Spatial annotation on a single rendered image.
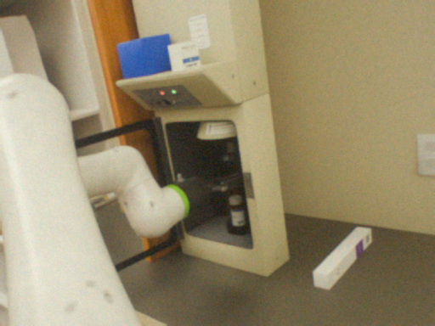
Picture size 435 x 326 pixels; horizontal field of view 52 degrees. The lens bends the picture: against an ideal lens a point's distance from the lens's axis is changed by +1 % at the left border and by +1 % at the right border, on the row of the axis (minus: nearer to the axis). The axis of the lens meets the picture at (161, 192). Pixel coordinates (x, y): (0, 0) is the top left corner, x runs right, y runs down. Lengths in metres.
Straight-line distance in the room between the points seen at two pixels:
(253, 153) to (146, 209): 0.31
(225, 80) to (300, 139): 0.57
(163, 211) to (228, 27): 0.44
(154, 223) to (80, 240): 0.59
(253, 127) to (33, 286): 0.82
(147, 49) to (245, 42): 0.24
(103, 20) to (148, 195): 0.53
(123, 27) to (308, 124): 0.65
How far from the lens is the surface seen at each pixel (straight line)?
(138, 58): 1.14
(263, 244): 1.20
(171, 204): 1.02
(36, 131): 0.53
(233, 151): 1.26
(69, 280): 0.38
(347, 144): 1.47
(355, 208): 1.53
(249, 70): 1.11
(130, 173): 1.00
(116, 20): 1.32
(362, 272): 1.24
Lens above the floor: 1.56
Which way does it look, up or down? 17 degrees down
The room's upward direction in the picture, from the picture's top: 12 degrees counter-clockwise
